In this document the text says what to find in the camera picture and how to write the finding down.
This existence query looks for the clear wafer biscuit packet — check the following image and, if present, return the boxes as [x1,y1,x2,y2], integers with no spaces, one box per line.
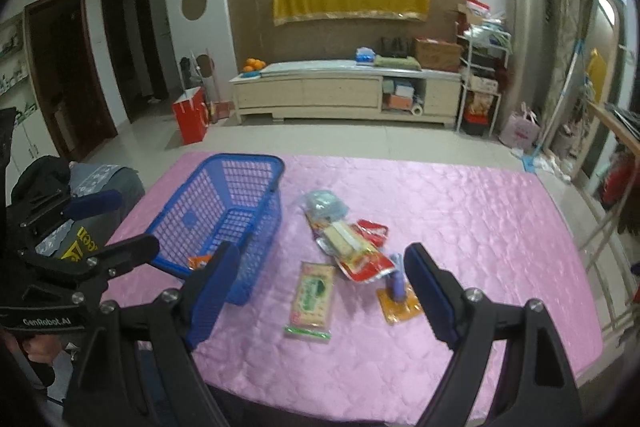
[318,221,378,271]

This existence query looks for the oranges on blue plate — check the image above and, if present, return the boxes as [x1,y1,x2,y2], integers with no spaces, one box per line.
[241,57,267,77]

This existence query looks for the green folded cloth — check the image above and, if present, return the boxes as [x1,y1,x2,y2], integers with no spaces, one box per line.
[373,55,422,72]

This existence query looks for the blue handled mop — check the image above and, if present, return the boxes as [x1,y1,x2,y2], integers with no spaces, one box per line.
[522,38,585,173]

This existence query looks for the red paper bag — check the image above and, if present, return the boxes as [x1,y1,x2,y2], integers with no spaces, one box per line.
[172,87,208,145]

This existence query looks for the grey printed cushion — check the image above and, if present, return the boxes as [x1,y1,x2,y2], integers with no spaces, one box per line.
[36,162,145,262]

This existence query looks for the blue plastic basket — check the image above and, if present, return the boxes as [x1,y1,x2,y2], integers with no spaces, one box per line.
[144,152,286,307]

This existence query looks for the pink shopping bag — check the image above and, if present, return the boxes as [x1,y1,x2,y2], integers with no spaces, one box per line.
[499,102,540,150]

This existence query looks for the red snack packet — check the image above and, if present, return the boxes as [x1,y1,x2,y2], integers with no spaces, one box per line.
[333,220,396,283]

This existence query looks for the orange snack packet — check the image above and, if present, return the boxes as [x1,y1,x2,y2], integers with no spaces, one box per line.
[376,284,423,326]

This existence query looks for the green cracker packet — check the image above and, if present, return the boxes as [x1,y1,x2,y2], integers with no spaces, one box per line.
[283,262,336,343]

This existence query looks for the standing wooden mirror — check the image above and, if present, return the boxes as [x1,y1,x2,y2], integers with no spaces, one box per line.
[544,0,620,181]

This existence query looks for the cardboard box on cabinet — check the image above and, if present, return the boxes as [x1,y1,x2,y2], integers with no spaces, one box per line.
[414,38,462,72]

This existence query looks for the white metal shelf rack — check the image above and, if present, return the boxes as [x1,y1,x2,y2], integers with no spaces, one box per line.
[456,0,512,138]

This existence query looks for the purple chips packet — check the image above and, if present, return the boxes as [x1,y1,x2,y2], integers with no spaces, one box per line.
[386,254,407,303]

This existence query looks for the cream TV cabinet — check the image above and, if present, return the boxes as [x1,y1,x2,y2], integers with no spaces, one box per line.
[230,60,462,127]

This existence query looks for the light blue snack bag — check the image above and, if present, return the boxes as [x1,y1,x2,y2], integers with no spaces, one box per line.
[302,190,348,221]

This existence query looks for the pink quilted table cover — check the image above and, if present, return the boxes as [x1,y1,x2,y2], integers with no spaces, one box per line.
[102,150,604,425]

